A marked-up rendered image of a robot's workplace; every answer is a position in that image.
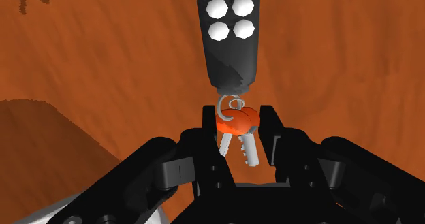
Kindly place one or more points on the black key fob with keys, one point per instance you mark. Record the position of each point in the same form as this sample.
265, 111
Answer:
229, 57

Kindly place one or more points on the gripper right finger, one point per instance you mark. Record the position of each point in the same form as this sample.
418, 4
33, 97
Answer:
348, 177

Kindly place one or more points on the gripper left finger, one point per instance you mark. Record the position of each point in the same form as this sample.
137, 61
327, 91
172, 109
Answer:
142, 180

